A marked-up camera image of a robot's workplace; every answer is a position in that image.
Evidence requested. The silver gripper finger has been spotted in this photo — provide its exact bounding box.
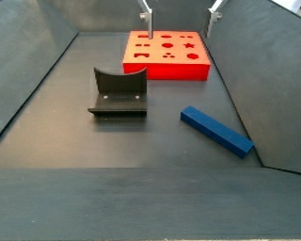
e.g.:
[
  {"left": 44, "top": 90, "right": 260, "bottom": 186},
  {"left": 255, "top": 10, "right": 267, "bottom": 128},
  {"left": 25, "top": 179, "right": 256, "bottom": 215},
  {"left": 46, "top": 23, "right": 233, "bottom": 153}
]
[
  {"left": 205, "top": 0, "right": 228, "bottom": 38},
  {"left": 137, "top": 0, "right": 153, "bottom": 40}
]

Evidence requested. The blue rectangular block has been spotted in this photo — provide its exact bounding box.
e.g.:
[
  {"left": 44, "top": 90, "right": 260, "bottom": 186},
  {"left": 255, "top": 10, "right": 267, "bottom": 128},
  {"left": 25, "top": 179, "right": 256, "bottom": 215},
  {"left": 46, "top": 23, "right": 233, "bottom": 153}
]
[{"left": 181, "top": 106, "right": 253, "bottom": 158}]

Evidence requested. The red board with shaped holes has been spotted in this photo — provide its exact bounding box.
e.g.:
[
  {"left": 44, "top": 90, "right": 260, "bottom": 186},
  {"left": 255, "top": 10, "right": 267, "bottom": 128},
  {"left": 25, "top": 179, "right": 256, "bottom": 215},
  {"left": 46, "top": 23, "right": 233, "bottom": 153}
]
[{"left": 121, "top": 31, "right": 211, "bottom": 81}]

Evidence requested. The black curved fixture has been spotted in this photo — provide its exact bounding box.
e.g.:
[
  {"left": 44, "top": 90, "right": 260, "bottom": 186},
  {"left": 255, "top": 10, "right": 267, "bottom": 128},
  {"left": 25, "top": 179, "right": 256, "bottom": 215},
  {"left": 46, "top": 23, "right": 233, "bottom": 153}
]
[{"left": 88, "top": 69, "right": 148, "bottom": 115}]

